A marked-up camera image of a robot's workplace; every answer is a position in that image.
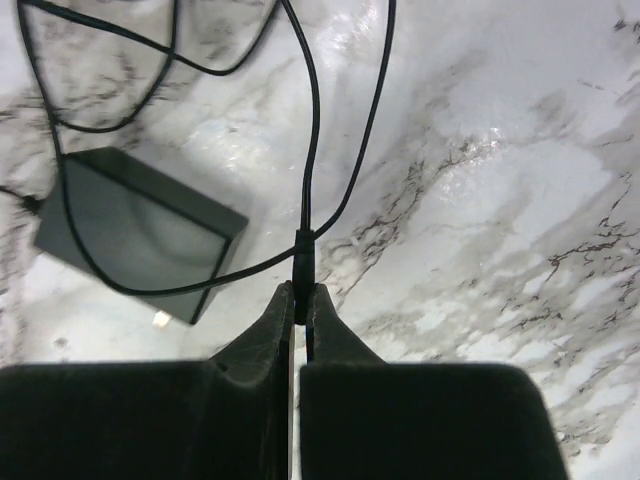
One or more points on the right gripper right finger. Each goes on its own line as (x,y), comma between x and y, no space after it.
(364,418)

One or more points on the black power adapter with cable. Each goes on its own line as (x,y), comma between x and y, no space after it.
(143,232)

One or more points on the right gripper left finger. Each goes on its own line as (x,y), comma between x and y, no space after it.
(225,417)

